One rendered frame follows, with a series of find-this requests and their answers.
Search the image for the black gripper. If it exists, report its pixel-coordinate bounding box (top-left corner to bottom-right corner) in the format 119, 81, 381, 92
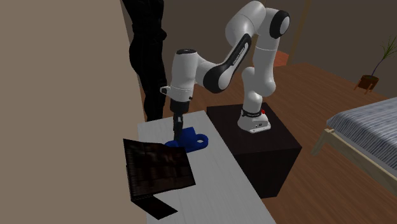
169, 99, 190, 142

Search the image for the dark robot stand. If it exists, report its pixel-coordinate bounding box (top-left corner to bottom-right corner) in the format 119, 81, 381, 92
205, 102, 303, 199

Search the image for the bed with striped grey cover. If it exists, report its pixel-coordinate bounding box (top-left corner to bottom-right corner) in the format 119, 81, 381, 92
310, 96, 397, 197

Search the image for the potted plant on wooden stand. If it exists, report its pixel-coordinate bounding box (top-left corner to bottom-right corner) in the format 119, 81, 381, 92
354, 35, 397, 95

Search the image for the blue pipe clamp bracket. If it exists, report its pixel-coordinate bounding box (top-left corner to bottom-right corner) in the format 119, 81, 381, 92
164, 126, 209, 153

